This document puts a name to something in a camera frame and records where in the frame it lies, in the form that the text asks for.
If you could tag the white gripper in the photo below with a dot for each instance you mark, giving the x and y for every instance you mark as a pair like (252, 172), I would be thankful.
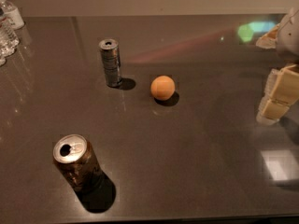
(289, 38)

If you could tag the orange soda can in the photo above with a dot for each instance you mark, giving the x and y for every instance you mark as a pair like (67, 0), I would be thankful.
(74, 157)

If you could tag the slim silver can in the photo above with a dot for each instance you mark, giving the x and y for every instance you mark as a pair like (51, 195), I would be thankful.
(110, 56)

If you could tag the orange ball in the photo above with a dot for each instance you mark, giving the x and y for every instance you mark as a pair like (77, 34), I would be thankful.
(162, 88)

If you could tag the clear water bottle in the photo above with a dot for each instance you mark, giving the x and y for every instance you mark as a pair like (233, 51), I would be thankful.
(8, 39)

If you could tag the water bottle white label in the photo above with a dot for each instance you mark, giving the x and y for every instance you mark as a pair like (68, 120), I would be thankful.
(12, 13)

